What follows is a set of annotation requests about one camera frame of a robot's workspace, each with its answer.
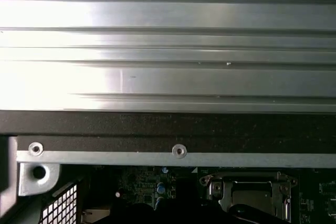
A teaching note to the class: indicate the CPU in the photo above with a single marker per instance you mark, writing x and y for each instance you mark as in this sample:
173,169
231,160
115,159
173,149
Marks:
252,199

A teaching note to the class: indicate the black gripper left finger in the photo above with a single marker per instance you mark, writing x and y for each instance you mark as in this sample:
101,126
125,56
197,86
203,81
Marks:
178,208

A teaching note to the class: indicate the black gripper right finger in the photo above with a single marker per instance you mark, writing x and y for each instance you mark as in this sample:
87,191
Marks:
204,213

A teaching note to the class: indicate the green motherboard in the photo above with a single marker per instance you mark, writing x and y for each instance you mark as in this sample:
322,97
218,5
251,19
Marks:
141,190

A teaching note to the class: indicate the black open PC case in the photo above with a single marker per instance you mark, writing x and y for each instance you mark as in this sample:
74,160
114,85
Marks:
157,129

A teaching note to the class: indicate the CPU socket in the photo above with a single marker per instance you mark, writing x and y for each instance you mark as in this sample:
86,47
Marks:
218,190

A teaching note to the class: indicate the metal locking lever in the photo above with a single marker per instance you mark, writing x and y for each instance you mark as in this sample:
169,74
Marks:
284,209

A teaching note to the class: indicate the metal socket cover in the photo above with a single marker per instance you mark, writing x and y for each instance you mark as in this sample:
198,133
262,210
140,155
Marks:
225,195

